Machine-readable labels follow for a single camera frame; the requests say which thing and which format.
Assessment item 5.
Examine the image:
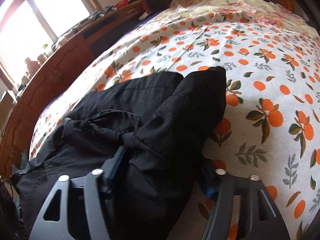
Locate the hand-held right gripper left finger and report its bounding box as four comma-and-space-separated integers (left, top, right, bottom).
29, 145, 127, 240

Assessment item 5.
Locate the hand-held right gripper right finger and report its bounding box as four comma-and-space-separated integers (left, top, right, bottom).
199, 158, 292, 240

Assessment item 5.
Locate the black coat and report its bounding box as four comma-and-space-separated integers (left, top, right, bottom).
11, 66, 227, 240

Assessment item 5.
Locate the orange print bedsheet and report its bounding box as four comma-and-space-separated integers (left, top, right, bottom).
29, 9, 320, 240

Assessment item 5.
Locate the wooden desk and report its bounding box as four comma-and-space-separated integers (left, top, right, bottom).
0, 0, 148, 178

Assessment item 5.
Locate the window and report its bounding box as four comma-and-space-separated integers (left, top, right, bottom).
0, 0, 101, 88

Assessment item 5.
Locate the floral quilt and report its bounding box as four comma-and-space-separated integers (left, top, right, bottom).
172, 0, 311, 28

